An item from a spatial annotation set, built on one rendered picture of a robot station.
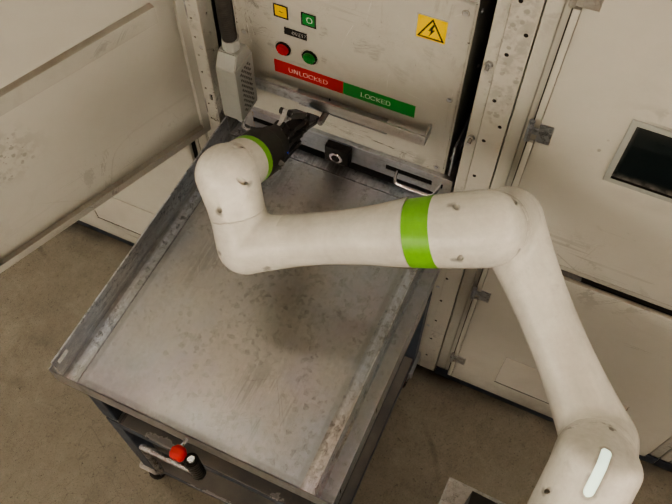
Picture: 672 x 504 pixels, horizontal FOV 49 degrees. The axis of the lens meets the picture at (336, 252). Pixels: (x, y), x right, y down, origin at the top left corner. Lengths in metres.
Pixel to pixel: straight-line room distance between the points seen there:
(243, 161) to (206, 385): 0.48
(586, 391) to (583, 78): 0.51
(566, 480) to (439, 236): 0.40
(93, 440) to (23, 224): 0.92
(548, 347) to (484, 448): 1.09
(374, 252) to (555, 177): 0.43
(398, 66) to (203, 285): 0.60
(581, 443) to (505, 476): 1.18
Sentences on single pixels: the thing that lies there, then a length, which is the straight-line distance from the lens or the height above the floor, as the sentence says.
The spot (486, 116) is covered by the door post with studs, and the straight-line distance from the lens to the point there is 1.41.
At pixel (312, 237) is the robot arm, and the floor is 1.19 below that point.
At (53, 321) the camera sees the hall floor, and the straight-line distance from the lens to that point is 2.64.
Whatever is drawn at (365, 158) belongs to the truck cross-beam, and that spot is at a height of 0.90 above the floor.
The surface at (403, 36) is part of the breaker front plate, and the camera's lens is 1.41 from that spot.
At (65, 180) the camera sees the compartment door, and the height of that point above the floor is 0.94.
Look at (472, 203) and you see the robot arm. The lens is 1.12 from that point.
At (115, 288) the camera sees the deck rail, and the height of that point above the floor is 0.88.
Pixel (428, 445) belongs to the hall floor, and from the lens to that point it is 2.33.
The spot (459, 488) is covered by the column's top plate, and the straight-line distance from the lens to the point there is 1.53.
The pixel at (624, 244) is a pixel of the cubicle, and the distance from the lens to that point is 1.55.
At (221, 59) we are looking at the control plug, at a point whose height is 1.16.
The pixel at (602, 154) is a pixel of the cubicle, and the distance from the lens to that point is 1.38.
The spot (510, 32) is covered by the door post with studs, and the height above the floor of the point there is 1.39.
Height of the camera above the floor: 2.22
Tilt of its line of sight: 59 degrees down
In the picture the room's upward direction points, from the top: straight up
